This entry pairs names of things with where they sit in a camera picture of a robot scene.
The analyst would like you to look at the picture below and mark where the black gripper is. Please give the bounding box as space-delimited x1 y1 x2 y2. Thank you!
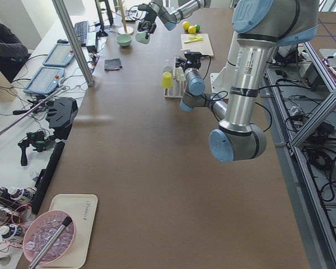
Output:
137 4 157 34
175 51 203 70

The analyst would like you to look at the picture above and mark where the green cup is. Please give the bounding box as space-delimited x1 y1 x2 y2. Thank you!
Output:
135 31 150 44

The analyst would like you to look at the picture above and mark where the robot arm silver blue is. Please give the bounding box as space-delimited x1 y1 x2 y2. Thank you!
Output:
137 0 211 34
180 1 319 162

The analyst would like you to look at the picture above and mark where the white cup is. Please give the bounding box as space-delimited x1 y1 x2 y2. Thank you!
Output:
176 67 185 82

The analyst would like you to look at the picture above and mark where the grey cup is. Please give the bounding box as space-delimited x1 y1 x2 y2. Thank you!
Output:
163 65 172 73

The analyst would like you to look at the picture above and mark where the yellow cup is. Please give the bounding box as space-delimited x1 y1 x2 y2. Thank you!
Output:
161 72 173 89

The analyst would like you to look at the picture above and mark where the wooden cutting board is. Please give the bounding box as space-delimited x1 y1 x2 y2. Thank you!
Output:
181 34 214 57

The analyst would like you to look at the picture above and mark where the yellow plastic knife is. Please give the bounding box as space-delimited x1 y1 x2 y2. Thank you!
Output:
184 39 203 44

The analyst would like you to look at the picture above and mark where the wooden mug tree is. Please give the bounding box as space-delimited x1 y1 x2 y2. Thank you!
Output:
114 0 134 35

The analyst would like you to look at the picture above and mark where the green bowl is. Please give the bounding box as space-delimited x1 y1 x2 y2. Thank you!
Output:
116 34 132 47

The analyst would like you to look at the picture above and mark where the yellow lemon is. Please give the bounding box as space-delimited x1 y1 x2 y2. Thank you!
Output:
188 25 197 34
182 21 190 31

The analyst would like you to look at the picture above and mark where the grey folded cloth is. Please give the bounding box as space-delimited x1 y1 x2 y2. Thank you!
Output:
104 58 122 71

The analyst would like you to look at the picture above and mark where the black keyboard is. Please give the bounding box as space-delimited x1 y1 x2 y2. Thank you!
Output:
74 21 89 47

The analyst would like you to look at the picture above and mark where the teach pendant tablet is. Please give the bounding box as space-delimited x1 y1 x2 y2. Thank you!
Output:
23 67 65 95
43 44 74 68

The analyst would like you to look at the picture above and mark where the person in dark sweater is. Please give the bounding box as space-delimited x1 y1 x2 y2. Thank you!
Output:
0 23 29 82

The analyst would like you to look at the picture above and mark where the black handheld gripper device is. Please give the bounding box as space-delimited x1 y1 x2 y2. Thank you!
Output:
17 131 55 166

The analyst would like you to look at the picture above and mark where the beige tray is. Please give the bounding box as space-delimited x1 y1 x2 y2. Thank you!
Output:
23 194 98 268

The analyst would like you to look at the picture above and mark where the pink bowl with ice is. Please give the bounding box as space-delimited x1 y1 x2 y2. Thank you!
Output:
23 210 76 264

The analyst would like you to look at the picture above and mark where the white wire cup holder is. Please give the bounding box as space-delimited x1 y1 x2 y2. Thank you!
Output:
164 54 186 98

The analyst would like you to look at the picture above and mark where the aluminium frame post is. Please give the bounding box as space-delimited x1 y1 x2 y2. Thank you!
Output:
52 0 94 87

